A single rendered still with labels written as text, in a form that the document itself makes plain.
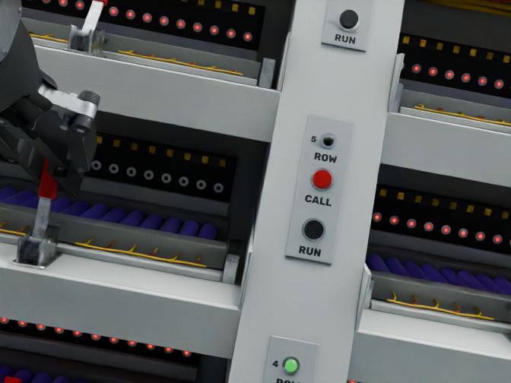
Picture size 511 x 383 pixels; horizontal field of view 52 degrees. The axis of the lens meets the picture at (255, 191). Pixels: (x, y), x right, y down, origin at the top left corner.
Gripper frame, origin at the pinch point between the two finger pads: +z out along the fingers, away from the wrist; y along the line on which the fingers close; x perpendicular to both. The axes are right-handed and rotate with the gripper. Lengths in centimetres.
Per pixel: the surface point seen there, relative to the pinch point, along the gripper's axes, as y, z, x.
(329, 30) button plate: 21.4, -4.9, 15.2
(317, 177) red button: 22.3, -2.9, 2.2
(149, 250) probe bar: 8.6, 6.0, -4.7
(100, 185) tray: 0.0, 14.6, 3.2
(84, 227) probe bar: 2.2, 5.4, -3.8
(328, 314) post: 25.1, -0.4, -8.5
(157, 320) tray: 11.4, 0.9, -11.2
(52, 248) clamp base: 1.0, 1.9, -6.7
